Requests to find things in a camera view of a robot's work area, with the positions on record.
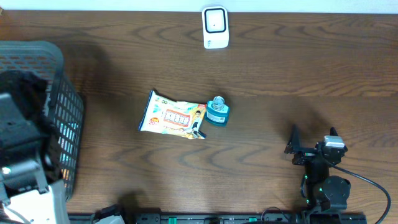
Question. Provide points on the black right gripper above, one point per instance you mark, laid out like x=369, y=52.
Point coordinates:
x=293, y=146

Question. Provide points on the teal mouthwash bottle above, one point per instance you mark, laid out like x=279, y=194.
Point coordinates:
x=217, y=112

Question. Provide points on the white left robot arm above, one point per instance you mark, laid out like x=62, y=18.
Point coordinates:
x=32, y=188

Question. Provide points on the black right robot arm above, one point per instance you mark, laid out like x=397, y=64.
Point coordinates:
x=326, y=194

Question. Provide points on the white barcode scanner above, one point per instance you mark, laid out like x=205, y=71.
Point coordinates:
x=215, y=27

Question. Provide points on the grey plastic mesh basket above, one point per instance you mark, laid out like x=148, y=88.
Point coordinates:
x=63, y=106

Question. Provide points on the black mounting rail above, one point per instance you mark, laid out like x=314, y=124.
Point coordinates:
x=156, y=218

